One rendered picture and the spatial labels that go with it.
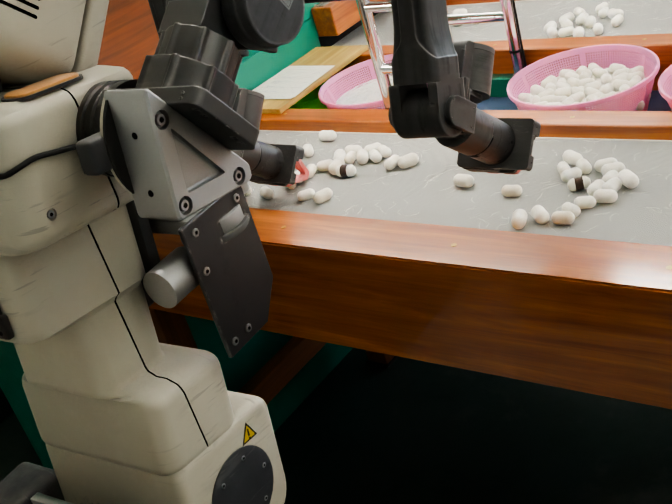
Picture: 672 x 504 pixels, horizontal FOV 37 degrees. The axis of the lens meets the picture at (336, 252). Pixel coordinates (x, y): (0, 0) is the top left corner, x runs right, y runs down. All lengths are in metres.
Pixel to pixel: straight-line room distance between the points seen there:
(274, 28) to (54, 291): 0.32
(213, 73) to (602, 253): 0.64
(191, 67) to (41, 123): 0.13
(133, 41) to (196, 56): 1.16
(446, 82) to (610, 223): 0.39
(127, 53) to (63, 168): 1.12
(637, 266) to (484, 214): 0.32
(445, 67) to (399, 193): 0.53
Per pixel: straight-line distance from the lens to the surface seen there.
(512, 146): 1.26
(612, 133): 1.64
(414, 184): 1.64
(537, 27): 2.22
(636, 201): 1.46
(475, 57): 1.20
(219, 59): 0.86
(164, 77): 0.84
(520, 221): 1.42
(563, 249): 1.32
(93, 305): 0.99
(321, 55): 2.29
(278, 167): 1.66
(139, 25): 2.01
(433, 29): 1.12
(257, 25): 0.87
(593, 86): 1.86
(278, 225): 1.58
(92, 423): 1.10
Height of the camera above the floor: 1.44
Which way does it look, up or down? 28 degrees down
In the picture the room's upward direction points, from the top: 18 degrees counter-clockwise
